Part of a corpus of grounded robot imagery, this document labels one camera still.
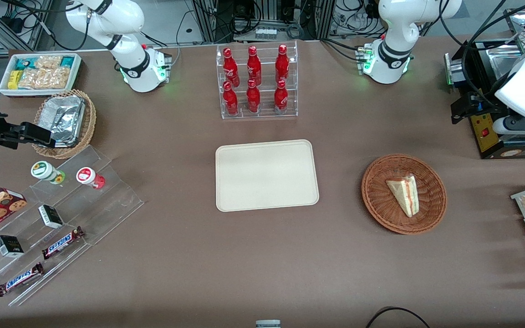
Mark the teal snack pack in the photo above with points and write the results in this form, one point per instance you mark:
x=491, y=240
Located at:
x=24, y=63
x=68, y=61

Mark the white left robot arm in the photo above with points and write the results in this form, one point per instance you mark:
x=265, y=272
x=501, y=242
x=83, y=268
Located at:
x=392, y=27

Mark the green lid white cup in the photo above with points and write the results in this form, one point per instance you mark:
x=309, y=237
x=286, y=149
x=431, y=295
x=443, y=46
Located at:
x=43, y=170

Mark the black appliance yellow panel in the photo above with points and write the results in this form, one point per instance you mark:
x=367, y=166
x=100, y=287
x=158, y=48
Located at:
x=486, y=132

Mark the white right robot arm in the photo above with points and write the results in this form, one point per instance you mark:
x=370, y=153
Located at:
x=107, y=18

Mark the snickers bar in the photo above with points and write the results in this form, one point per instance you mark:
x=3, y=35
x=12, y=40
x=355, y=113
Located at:
x=62, y=243
x=18, y=279

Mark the clear acrylic bottle rack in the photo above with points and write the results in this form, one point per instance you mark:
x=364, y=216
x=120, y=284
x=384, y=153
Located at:
x=265, y=114

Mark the clear cracker bag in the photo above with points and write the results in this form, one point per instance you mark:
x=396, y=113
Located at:
x=43, y=79
x=48, y=62

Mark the red cola bottle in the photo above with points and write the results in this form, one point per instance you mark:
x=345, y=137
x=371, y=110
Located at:
x=230, y=100
x=253, y=98
x=254, y=66
x=280, y=98
x=230, y=68
x=282, y=64

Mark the aluminium foil container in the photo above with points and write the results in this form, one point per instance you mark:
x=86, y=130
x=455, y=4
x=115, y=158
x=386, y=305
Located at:
x=64, y=118

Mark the red lid white cup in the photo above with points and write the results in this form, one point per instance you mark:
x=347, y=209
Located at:
x=87, y=176

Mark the white snack bin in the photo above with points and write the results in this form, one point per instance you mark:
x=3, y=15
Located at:
x=75, y=73

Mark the cream plastic tray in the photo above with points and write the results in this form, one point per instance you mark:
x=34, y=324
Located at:
x=267, y=175

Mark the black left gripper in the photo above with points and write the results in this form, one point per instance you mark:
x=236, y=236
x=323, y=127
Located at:
x=480, y=104

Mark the clear acrylic stepped shelf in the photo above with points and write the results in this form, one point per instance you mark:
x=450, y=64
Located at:
x=107, y=200

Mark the yellow snack pack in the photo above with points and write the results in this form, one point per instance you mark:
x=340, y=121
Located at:
x=13, y=80

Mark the small black box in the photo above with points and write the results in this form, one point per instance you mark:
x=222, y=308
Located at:
x=50, y=216
x=9, y=246

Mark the tan wicker basket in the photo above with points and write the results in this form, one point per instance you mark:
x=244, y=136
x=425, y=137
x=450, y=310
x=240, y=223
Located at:
x=90, y=118

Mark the white power strip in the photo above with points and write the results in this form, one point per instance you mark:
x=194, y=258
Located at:
x=265, y=33

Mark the triangle sandwich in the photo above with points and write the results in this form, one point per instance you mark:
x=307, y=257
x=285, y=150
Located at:
x=404, y=193

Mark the brown wicker basket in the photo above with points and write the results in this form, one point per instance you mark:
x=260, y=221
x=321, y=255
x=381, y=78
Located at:
x=381, y=207

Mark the grey object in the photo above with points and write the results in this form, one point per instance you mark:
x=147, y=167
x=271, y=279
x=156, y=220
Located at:
x=268, y=324

